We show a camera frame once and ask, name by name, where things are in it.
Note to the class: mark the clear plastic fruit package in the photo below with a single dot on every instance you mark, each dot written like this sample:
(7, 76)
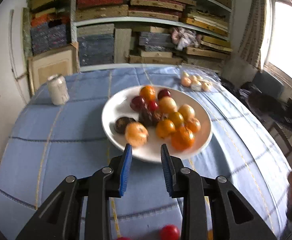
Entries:
(198, 79)

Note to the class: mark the pale orange persimmon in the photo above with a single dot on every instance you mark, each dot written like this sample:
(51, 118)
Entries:
(136, 134)

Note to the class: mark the dark chair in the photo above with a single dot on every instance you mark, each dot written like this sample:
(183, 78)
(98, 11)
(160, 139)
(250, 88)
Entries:
(264, 83)

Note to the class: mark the white beverage can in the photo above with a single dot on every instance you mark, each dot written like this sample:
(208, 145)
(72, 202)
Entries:
(57, 88)

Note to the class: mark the framed picture leaning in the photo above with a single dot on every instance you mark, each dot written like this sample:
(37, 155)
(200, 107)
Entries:
(64, 61)

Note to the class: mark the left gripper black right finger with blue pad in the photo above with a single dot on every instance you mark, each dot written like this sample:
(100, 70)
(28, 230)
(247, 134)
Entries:
(232, 215)

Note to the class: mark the mandarin at plate back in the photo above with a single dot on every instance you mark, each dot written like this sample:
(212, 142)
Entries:
(148, 93)

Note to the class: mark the mandarin at plate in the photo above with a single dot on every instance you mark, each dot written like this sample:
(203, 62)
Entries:
(148, 93)
(182, 139)

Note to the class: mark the pink plastic bag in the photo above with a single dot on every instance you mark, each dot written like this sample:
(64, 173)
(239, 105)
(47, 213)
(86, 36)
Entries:
(184, 38)

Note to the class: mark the dark red plum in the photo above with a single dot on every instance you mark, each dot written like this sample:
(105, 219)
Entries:
(138, 103)

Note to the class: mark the metal shelf with boxes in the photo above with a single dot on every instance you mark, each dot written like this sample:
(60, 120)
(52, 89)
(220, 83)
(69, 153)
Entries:
(111, 33)

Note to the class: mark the large dark water chestnut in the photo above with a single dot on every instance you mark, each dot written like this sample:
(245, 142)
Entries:
(121, 124)

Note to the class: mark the mandarin at plate front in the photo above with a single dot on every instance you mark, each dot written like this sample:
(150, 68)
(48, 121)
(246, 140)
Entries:
(182, 139)

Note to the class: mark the blue checked tablecloth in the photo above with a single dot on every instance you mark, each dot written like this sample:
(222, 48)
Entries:
(49, 143)

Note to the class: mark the white oval plate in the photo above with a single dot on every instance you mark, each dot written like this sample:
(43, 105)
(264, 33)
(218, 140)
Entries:
(119, 105)

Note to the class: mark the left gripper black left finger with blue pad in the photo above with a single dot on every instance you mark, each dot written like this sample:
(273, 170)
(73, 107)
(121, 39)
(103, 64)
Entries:
(59, 217)

